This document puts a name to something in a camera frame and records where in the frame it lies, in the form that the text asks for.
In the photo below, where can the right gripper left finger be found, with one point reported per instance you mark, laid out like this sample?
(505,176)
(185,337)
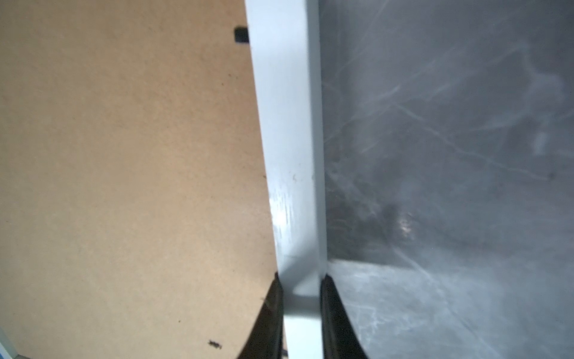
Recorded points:
(266,338)

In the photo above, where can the white picture frame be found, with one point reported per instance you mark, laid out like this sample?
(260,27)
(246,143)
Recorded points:
(285,52)

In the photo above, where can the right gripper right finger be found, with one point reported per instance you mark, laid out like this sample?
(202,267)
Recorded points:
(338,336)

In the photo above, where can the brown frame backing board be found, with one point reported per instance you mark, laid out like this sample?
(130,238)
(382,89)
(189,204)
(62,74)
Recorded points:
(134,209)

